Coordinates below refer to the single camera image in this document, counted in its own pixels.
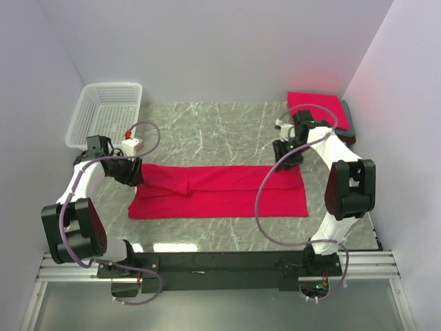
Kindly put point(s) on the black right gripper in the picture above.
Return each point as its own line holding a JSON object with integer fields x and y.
{"x": 290, "y": 161}

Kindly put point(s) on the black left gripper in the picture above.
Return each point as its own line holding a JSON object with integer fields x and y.
{"x": 133, "y": 177}

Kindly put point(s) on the pink-red t shirt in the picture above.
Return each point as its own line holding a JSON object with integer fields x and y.
{"x": 171, "y": 192}

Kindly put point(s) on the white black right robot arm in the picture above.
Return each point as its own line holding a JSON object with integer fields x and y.
{"x": 351, "y": 187}

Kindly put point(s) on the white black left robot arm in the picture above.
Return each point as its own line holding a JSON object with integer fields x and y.
{"x": 72, "y": 225}

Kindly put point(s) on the white plastic basket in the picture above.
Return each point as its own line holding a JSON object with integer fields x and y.
{"x": 105, "y": 109}

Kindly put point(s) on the folded dark red t shirt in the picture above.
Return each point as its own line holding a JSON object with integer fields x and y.
{"x": 349, "y": 141}

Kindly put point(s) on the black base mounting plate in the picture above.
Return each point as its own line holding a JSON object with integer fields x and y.
{"x": 179, "y": 271}

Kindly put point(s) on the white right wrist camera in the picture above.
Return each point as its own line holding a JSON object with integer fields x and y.
{"x": 287, "y": 131}

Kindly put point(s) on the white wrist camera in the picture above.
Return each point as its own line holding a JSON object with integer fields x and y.
{"x": 130, "y": 146}
{"x": 287, "y": 131}

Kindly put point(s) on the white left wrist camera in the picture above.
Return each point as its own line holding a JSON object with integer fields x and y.
{"x": 130, "y": 146}

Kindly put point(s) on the aluminium frame rail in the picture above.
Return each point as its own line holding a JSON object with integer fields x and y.
{"x": 355, "y": 265}

